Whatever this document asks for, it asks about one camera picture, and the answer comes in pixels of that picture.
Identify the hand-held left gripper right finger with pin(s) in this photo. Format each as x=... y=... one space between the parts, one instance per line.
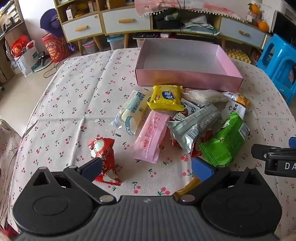
x=202 y=169

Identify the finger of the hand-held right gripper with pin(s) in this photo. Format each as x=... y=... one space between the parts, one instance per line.
x=260 y=151

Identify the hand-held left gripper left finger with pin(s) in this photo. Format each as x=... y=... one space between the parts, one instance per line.
x=91 y=168

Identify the red snack packet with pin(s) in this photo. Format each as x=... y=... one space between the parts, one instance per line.
x=196 y=151

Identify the red packet with white circles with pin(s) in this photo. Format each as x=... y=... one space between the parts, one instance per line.
x=105 y=150

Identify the golden orange wafer packet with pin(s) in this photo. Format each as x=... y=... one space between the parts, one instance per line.
x=185 y=188

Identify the green snack packet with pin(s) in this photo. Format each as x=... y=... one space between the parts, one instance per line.
x=224 y=141

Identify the silver grey snack packet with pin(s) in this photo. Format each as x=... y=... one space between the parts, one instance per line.
x=194 y=125

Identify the pink snack packet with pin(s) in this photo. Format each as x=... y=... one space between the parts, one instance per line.
x=150 y=136

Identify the clear bread packet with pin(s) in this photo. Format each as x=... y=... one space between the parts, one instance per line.
x=205 y=95

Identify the pink cardboard box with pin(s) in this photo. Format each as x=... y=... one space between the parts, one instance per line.
x=185 y=78

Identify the white packet with black print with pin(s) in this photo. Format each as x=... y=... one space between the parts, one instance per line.
x=232 y=109

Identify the white and orange snack packet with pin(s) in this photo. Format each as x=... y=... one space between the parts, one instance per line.
x=242 y=100

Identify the brown chocolate packet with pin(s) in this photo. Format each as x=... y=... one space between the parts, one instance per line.
x=182 y=114

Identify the cream cake packet blue print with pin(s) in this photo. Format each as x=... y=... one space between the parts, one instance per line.
x=131 y=109

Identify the cherry print tablecloth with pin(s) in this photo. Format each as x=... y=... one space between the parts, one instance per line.
x=76 y=97

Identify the yellow biscuit packet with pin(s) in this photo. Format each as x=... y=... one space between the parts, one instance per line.
x=165 y=97

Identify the branch print cloth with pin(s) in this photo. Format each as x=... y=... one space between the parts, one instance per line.
x=8 y=150

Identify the blue plastic stool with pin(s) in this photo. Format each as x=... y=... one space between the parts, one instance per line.
x=277 y=64

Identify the yellow egg tray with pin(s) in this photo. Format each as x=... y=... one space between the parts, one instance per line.
x=239 y=55

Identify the red printed bag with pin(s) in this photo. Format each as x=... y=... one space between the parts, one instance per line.
x=55 y=48

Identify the orange fruit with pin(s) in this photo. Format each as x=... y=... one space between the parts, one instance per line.
x=254 y=9
x=263 y=26

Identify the clear storage box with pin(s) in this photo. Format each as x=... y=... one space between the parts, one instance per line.
x=115 y=42

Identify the white shopping bag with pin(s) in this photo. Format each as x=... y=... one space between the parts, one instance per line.
x=25 y=58

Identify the red and white box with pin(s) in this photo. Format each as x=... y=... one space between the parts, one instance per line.
x=167 y=35

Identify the pile of papers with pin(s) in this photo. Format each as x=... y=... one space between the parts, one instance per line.
x=198 y=26

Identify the wooden cabinet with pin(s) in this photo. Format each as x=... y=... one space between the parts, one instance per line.
x=161 y=32

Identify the purple hat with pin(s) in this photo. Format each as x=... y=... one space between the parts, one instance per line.
x=49 y=23

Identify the black bag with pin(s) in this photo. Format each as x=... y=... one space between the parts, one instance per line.
x=167 y=19

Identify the wooden bookshelf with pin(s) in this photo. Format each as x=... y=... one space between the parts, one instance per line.
x=11 y=27

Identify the pink cloth with pompoms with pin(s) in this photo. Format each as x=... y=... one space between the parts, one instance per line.
x=185 y=5

